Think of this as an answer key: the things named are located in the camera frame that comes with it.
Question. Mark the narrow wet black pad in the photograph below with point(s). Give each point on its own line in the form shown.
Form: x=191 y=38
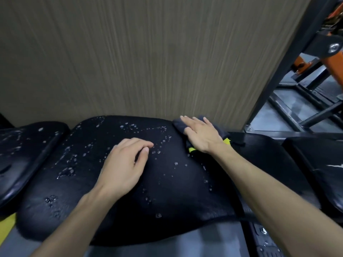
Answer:
x=24 y=155

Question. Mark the person's right forearm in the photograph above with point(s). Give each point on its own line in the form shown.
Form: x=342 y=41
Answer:
x=273 y=200

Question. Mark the large wet black seat pad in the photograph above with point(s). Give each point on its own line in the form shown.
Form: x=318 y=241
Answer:
x=171 y=190

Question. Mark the yellow frame piece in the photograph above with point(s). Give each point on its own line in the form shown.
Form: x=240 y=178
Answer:
x=6 y=228

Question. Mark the black pad with white scuff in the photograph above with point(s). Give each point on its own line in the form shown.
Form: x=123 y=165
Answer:
x=319 y=163

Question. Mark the dark grey cloth yellow trim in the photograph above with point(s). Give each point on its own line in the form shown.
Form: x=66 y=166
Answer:
x=179 y=124

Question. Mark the orange and black gym machine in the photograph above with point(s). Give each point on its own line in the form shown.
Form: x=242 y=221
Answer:
x=321 y=58

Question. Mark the black bolted metal bracket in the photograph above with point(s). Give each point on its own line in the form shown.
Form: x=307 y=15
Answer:
x=261 y=235

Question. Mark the person's left hand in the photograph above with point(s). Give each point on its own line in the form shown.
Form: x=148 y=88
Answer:
x=120 y=168

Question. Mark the person's left thumb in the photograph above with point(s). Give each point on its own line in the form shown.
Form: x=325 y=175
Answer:
x=142 y=157

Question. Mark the black steel upright beam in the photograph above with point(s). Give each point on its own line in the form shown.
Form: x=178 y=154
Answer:
x=281 y=66

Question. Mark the person's left forearm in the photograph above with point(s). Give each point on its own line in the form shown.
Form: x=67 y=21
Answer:
x=76 y=224

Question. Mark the person's right hand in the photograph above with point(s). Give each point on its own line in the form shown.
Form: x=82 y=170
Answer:
x=205 y=136

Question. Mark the person's right middle finger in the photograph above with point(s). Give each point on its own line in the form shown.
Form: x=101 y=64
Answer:
x=198 y=121

